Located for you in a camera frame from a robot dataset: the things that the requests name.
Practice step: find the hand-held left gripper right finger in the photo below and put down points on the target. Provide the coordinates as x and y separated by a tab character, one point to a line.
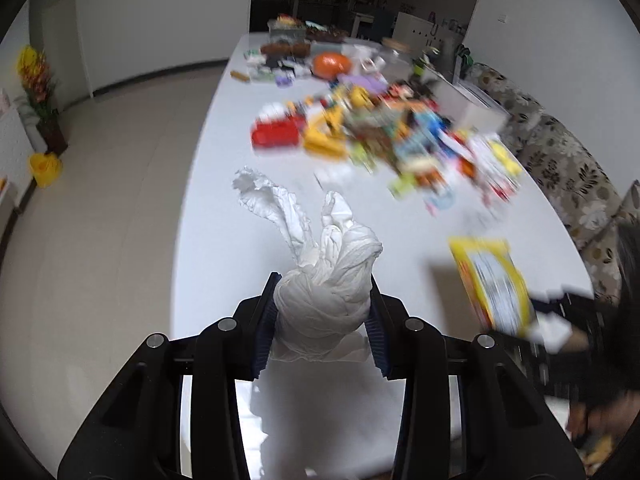
377	350

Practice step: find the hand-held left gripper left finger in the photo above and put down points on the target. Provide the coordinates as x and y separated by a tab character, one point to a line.
262	340

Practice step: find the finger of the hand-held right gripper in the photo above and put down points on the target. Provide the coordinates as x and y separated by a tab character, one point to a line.
560	302

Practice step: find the yellow snack packet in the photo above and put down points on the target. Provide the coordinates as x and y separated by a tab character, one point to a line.
492	280

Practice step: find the large white tissue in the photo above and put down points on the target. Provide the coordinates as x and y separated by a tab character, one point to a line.
325	300

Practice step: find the floral sofa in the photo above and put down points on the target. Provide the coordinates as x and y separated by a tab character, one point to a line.
560	160

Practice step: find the yellow plush toy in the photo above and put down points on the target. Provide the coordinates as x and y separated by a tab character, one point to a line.
502	157

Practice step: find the red toy car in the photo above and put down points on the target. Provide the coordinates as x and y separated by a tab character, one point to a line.
275	132

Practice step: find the yellow toy excavator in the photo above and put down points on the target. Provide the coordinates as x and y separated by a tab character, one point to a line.
325	137

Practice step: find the white cardboard box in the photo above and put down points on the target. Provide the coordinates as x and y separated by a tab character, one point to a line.
470	105

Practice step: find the purple plush toy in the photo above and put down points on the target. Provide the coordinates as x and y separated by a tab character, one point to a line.
362	82

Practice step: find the yellow potty chair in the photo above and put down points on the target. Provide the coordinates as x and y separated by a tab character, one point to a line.
46	170

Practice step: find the orange pumpkin toy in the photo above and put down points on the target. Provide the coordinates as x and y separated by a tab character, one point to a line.
331	65

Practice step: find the brown loaf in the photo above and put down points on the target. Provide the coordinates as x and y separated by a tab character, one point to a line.
285	50

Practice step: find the glass jar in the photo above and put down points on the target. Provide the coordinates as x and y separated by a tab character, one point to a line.
398	52

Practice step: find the white pegboard cabinet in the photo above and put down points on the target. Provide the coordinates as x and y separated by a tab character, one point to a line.
425	32

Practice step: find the metal tin box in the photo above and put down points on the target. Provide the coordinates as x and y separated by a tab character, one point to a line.
287	31

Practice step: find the white radiator cabinet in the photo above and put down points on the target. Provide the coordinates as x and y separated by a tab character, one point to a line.
12	150

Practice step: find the potted yellow orange flowers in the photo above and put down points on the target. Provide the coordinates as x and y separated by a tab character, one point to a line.
40	90

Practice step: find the white door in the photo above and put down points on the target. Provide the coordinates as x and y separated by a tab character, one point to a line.
67	50

